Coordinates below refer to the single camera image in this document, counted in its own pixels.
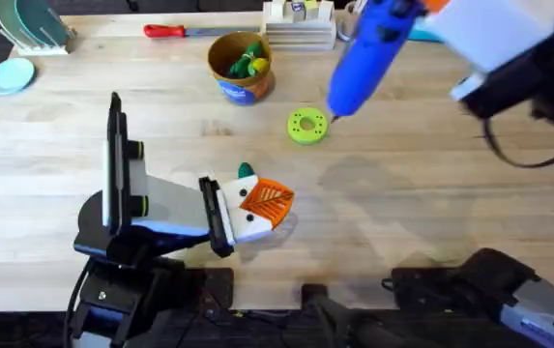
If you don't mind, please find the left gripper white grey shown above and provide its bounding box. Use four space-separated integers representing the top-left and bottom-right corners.
73 140 296 265

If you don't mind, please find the blue electric screwdriver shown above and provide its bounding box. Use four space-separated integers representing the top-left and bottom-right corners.
326 0 428 123

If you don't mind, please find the white stacked holder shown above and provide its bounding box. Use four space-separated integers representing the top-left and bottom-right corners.
261 0 338 52

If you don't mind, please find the teal flat object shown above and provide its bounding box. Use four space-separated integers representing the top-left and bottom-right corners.
406 27 445 44

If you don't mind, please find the green disc with holes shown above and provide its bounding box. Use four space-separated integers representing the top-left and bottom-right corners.
286 106 330 146

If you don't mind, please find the black upright wrist plate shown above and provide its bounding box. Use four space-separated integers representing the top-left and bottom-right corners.
103 91 130 234

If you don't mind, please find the white peg rack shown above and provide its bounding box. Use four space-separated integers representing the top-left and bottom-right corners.
0 18 77 57

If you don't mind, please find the light blue plate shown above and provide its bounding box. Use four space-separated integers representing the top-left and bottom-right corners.
0 57 37 97

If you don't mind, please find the teal plate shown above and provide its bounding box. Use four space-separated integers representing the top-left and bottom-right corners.
13 0 71 47

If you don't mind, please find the pale green plate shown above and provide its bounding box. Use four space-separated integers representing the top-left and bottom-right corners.
0 0 22 45

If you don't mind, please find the black rail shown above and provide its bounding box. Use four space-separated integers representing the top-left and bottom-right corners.
0 308 554 348

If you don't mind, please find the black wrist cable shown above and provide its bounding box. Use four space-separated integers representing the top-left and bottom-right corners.
481 115 554 170

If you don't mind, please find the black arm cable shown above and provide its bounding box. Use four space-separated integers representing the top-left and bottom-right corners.
63 258 92 348

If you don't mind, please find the red-handled tool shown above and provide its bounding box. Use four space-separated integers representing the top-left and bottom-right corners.
142 23 261 40

